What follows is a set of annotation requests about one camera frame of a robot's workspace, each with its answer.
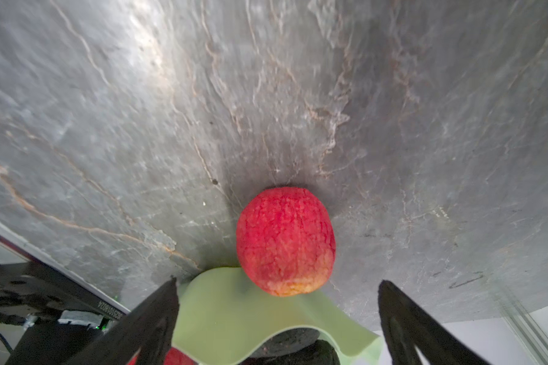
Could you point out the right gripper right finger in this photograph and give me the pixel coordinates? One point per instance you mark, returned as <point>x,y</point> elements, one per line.
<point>409,331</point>

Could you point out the green wavy fruit bowl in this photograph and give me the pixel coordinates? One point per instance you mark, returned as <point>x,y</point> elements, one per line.
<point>224,317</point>

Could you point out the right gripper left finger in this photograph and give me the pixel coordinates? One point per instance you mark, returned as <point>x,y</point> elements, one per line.
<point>144,333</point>

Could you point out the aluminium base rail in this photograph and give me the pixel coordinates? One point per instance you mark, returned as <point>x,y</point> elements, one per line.
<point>30,278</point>

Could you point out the red apple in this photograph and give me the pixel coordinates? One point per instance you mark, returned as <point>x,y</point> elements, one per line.
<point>175,357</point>
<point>285,241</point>

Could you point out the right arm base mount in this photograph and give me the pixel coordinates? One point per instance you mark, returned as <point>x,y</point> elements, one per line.
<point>48,337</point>

